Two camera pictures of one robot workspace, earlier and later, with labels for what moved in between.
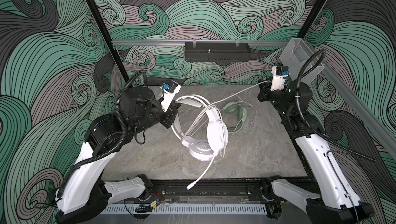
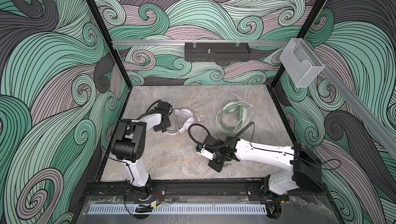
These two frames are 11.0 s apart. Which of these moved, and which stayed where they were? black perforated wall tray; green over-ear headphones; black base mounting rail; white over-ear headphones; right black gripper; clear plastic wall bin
Moved: white over-ear headphones; right black gripper
Stayed: green over-ear headphones; black base mounting rail; clear plastic wall bin; black perforated wall tray
